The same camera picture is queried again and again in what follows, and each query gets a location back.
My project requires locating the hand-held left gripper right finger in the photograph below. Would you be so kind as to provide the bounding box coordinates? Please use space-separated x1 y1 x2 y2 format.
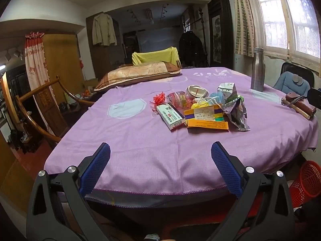
211 141 295 241

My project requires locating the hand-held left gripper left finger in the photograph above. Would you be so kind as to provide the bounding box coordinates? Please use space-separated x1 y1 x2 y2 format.
26 142 111 241

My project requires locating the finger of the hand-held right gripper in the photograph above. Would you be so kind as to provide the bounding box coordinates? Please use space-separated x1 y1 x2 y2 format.
307 87 321 106

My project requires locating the orange box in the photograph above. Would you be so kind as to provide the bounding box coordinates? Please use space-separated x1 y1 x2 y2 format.
187 119 230 132

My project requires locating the silver foil bag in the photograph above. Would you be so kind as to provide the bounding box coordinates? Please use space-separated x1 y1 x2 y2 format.
224 98 251 132

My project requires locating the yellow medicine box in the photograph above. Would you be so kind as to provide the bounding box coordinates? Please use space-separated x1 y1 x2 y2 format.
184 106 223 121

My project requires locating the white medicine box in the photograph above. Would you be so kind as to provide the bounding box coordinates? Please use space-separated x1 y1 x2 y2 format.
156 102 186 130

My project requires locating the green and white carton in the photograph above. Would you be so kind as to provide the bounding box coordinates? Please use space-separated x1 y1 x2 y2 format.
217 82 238 103

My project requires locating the red plastic mesh basket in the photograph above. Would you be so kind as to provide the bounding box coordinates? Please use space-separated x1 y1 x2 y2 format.
288 160 321 208

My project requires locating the crushed printed paper cup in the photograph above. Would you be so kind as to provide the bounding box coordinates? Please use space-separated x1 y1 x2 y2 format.
186 85 209 98

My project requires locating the clear cup with red filling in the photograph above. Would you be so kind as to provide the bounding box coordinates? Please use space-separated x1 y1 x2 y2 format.
167 92 181 106

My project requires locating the red ribbon bundle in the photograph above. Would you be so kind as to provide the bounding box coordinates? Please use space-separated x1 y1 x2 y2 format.
150 92 167 111

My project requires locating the brown leather wallet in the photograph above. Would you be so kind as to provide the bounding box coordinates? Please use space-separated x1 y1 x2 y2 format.
281 92 317 119

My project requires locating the black chair with blue cushion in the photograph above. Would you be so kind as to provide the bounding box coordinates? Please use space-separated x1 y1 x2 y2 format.
273 62 315 97

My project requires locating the purple printed bedsheet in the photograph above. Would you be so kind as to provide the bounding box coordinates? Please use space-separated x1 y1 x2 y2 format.
44 66 317 196

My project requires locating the silver metal bottle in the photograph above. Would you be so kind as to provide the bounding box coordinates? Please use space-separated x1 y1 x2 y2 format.
250 47 266 92

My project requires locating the curved wooden chair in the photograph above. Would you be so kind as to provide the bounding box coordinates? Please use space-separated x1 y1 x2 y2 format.
15 75 94 143

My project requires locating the white framed window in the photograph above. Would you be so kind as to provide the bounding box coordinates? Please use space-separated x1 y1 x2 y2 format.
252 0 321 61

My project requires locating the beige checked curtain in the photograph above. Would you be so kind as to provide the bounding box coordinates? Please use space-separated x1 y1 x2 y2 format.
231 0 264 57

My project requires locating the brown gold patterned pillow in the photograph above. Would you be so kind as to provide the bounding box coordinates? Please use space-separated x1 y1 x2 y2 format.
94 61 181 91

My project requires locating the dark brown wardrobe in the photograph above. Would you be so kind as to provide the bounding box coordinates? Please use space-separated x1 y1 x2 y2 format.
86 11 124 81

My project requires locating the dark cabinet with painting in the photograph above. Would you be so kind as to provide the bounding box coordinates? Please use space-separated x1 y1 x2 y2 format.
208 0 235 68

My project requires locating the red and white curtain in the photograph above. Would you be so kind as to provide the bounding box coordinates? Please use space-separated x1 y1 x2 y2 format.
24 32 62 137

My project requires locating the yellow cloth chair cover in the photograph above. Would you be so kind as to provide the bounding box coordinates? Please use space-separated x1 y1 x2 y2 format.
132 46 179 68

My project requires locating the black hanging coat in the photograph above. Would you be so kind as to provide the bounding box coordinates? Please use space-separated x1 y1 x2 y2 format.
179 31 204 67

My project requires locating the black iron coat rack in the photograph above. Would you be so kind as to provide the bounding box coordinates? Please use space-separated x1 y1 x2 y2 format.
183 7 208 67

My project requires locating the beige hanging jacket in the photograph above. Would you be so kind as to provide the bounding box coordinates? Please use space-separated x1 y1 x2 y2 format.
91 13 118 47

